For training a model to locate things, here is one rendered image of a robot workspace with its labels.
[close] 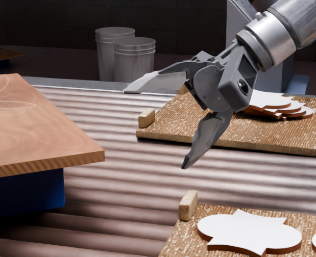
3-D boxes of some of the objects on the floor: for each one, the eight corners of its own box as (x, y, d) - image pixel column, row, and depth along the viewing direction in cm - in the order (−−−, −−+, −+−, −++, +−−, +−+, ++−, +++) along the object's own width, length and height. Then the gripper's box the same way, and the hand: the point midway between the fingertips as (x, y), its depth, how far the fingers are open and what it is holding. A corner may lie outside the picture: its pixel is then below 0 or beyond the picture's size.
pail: (141, 80, 561) (141, 32, 550) (103, 84, 549) (102, 35, 538) (126, 72, 587) (126, 25, 576) (90, 75, 575) (89, 28, 564)
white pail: (108, 96, 519) (107, 44, 507) (119, 85, 547) (118, 36, 535) (151, 98, 513) (150, 46, 502) (159, 87, 541) (159, 37, 530)
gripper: (279, 93, 119) (180, 168, 118) (211, -8, 112) (106, 72, 112) (300, 104, 110) (194, 185, 110) (227, -4, 104) (115, 82, 104)
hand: (153, 133), depth 108 cm, fingers open, 14 cm apart
